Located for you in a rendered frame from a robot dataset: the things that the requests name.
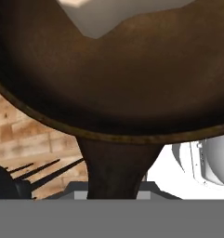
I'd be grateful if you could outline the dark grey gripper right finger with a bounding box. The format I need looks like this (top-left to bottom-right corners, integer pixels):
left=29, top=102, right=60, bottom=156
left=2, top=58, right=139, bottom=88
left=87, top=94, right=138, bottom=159
left=137, top=181, right=182, bottom=201

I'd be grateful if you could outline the brown pan with handle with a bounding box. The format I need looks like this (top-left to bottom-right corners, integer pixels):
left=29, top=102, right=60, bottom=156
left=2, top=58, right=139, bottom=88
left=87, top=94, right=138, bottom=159
left=0, top=0, right=224, bottom=200

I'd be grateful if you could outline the white rounded appliance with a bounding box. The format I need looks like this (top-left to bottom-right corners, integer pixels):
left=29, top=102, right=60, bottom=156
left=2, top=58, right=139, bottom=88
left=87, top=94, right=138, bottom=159
left=171, top=134, right=224, bottom=190

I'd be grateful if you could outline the black hob grate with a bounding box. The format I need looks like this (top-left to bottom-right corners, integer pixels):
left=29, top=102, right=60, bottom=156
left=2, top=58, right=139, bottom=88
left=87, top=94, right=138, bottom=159
left=0, top=157, right=86, bottom=201

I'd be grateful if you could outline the pale steak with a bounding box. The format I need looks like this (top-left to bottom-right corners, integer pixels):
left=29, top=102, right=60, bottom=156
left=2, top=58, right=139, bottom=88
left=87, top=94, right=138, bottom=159
left=57, top=0, right=196, bottom=40

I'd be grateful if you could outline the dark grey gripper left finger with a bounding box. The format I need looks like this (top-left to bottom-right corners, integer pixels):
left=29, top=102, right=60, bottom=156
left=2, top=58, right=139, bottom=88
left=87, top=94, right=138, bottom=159
left=44, top=181, right=90, bottom=201

